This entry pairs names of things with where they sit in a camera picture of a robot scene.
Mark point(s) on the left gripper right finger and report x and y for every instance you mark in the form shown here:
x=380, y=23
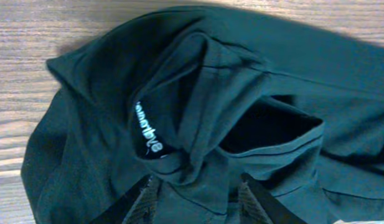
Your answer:
x=258, y=206

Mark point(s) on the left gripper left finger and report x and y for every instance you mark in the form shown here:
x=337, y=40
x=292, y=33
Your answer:
x=136, y=206

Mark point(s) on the black polo shirt with logo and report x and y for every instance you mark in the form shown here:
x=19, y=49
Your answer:
x=198, y=95

